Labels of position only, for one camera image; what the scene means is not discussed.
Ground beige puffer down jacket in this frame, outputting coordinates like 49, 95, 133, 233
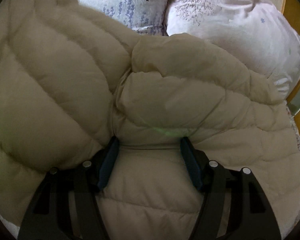
0, 0, 300, 239

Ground right pink tree pillow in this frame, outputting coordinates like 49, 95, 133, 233
165, 0, 296, 97

